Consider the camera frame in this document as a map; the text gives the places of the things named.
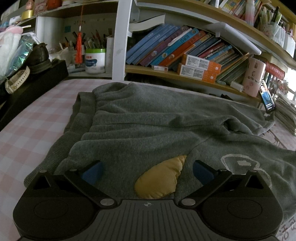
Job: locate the pink checkered table mat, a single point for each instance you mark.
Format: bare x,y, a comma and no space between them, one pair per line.
25,141

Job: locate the white green pen can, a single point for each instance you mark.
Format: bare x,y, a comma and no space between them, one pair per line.
95,61

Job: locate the lower orange white box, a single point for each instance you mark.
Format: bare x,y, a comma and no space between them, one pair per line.
196,73

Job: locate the white wooden bookshelf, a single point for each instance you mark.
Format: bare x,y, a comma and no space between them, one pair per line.
49,28

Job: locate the grey sweater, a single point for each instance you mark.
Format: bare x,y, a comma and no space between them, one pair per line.
132,127

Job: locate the pink cartoon cup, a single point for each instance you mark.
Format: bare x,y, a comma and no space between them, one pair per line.
253,77

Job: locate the plastic bag of clothes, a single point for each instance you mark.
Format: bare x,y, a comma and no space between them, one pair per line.
15,49

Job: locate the white power adapter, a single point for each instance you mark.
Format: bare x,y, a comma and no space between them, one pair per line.
237,86

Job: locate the smartphone with lit screen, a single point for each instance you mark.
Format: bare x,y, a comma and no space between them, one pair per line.
268,101

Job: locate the upper orange white box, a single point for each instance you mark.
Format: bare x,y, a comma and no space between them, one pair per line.
196,62

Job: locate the white wristwatch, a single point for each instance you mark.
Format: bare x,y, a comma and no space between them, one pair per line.
17,80

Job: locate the stack of magazines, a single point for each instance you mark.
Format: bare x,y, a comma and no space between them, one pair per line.
285,111

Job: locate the row of leaning books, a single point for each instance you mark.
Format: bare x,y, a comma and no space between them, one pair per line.
162,49

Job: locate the orange red tassel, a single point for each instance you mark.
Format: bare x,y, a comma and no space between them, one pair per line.
78,57

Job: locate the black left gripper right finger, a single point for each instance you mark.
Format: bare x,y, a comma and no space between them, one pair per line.
211,180

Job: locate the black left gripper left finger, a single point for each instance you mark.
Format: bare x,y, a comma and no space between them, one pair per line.
84,180

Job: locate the orange white box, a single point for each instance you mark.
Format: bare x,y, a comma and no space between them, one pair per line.
196,62
196,73

